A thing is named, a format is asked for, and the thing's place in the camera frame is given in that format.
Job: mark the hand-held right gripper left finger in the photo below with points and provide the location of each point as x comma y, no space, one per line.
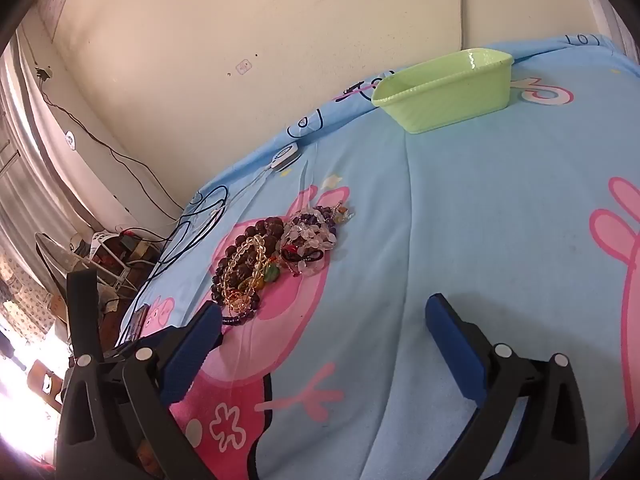
192,350

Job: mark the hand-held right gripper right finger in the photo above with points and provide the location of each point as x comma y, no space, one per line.
452,345

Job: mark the green pendant charm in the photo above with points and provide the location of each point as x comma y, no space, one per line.
272,273

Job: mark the green plastic basket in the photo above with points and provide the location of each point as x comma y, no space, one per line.
450,105

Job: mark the black flat device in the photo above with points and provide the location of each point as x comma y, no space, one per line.
137,320

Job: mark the blue cartoon pig blanket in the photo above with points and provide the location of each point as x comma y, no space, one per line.
450,210

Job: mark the grey curtain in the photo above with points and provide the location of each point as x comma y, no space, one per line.
30,185

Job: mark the small white charger device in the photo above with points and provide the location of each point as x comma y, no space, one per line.
286,156

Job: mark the black power adapter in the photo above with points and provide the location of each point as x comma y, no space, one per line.
43,73

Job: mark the round white wall socket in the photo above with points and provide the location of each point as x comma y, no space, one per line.
70,139

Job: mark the clear wall sticker hook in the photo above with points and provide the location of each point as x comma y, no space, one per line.
243,66

